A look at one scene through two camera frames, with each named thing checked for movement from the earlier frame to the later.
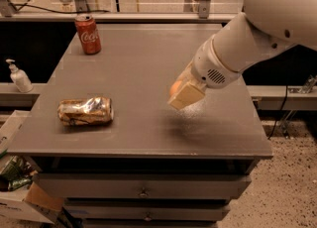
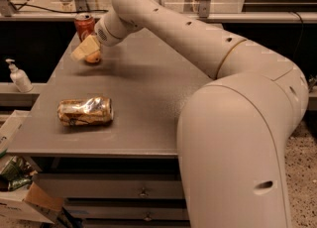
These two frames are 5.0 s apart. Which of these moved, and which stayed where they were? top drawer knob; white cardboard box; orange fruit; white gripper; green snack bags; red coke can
Moved: orange fruit; white gripper
Stayed: green snack bags; red coke can; top drawer knob; white cardboard box
